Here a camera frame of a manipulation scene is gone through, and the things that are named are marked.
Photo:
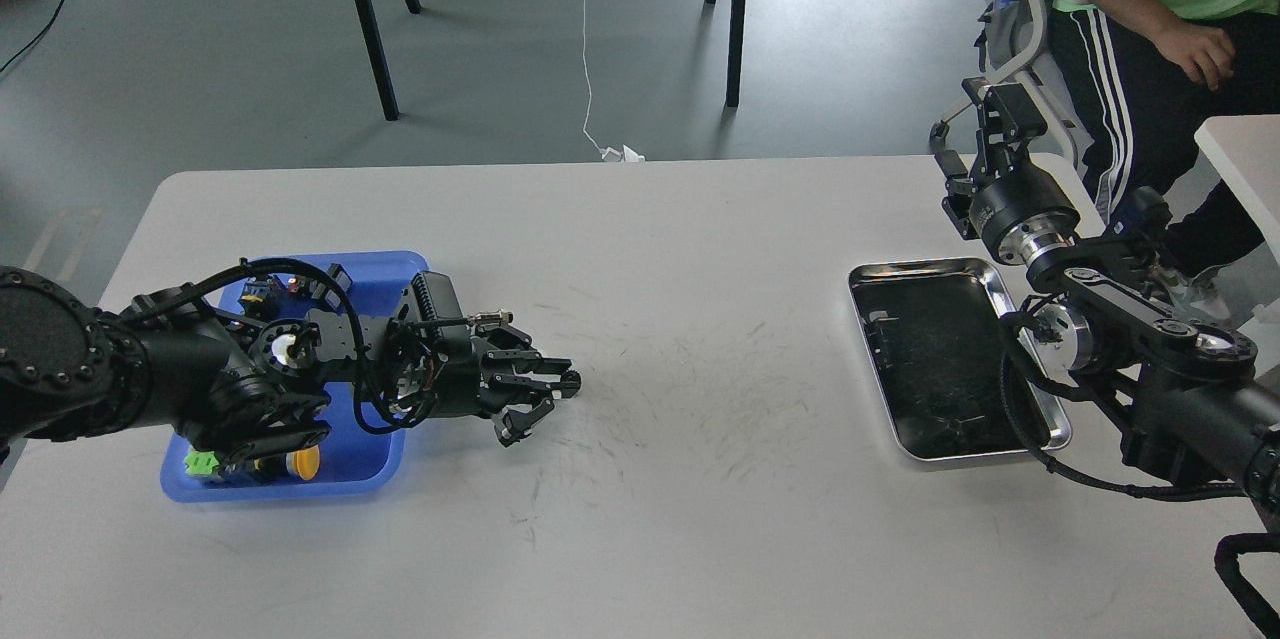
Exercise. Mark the grey green switch part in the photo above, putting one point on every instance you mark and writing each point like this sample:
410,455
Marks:
203,467

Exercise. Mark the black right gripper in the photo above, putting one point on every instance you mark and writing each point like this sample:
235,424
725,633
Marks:
1023,213

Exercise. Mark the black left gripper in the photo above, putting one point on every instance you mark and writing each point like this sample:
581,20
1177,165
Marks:
448,375

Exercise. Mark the blue plastic tray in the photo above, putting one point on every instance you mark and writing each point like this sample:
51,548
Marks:
351,461

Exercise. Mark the black rectangular push button switch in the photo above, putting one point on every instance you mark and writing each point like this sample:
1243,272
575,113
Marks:
300,287

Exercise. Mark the silver metal tray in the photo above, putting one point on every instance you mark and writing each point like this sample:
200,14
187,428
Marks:
932,334

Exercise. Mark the person in green shirt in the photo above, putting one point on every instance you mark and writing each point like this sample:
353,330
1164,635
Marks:
1143,75

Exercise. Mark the white office chair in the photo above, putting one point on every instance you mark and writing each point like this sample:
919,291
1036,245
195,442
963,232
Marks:
1033,67

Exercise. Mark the black blue yellow switch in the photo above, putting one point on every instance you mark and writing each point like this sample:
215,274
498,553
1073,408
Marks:
262,297

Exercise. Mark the grey backpack with bottle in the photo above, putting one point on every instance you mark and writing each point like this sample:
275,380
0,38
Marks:
1006,31

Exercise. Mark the white side table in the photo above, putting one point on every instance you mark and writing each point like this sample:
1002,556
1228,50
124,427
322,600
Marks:
1244,150

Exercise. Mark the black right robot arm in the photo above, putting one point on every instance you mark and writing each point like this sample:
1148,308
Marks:
1181,392

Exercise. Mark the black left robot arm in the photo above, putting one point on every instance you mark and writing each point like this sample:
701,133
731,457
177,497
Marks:
238,364

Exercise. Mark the yellow mushroom push button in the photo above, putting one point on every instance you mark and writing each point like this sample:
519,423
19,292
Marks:
301,465

